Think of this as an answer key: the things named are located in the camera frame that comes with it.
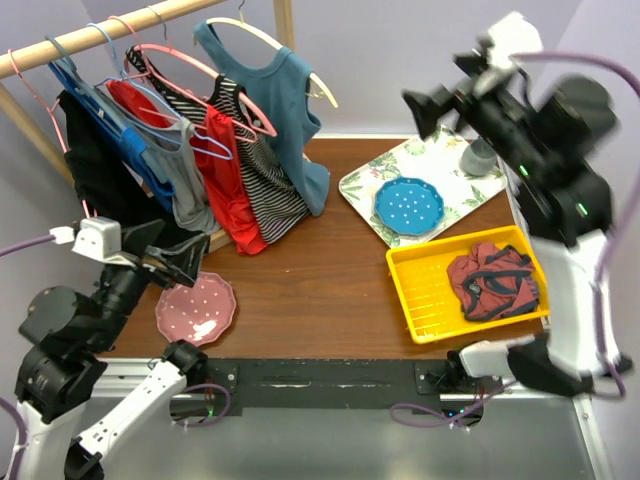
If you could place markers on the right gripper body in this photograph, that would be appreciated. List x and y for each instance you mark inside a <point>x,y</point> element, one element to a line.
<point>488,101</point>

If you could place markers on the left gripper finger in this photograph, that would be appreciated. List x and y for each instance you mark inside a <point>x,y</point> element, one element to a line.
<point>178,265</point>
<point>136,239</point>

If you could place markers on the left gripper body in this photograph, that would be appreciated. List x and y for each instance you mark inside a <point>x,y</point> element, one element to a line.
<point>123,287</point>

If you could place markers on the cream hanger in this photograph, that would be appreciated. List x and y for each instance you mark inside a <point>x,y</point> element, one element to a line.
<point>283,14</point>

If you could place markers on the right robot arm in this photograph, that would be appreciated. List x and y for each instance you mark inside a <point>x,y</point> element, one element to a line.
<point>568,211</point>

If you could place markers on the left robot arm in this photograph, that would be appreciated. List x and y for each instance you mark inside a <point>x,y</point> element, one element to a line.
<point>68,331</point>

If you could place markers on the black tank top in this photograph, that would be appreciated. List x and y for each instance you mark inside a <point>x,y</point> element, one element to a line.
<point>101,178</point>

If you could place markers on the red tank top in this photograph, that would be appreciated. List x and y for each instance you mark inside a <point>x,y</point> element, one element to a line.
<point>217,159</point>

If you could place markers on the grey tank top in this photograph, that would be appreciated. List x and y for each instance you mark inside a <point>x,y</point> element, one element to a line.
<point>172,160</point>

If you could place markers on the royal blue tank top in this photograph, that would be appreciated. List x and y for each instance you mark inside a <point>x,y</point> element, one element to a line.
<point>138,153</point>

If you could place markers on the striped tank top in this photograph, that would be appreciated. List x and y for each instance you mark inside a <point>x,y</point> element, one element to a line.
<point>274,199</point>

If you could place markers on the maroon tank top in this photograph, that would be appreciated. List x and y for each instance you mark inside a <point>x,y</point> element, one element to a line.
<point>494,283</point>

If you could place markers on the grey blue hanger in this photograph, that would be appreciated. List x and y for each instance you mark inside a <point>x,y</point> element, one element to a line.
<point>102,110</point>

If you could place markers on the pink hanger with striped top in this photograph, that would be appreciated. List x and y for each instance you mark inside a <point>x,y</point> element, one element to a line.
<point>267,127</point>

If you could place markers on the pink hanger with black top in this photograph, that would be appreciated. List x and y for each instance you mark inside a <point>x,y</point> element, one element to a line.
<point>49,109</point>

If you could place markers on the floral serving tray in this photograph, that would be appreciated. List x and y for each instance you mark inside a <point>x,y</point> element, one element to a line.
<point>436,161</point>

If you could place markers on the pink dotted plate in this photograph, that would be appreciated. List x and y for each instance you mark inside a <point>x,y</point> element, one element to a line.
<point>198,314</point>

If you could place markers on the grey cup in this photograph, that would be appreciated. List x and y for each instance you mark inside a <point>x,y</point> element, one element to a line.
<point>478,159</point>

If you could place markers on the blue dotted plate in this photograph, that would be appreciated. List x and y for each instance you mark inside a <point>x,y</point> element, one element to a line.
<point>409,206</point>

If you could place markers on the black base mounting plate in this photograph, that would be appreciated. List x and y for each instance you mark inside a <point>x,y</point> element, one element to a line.
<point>339,384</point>

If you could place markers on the yellow plastic bin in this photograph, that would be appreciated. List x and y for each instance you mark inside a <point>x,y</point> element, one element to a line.
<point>432,310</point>

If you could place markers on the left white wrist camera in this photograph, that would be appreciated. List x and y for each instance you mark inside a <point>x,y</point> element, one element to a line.
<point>100,239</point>

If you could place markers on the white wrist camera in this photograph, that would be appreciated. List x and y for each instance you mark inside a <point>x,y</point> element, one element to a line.
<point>501,42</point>
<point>100,239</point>

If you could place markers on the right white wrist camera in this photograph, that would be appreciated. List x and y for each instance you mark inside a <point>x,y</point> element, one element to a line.
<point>501,42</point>

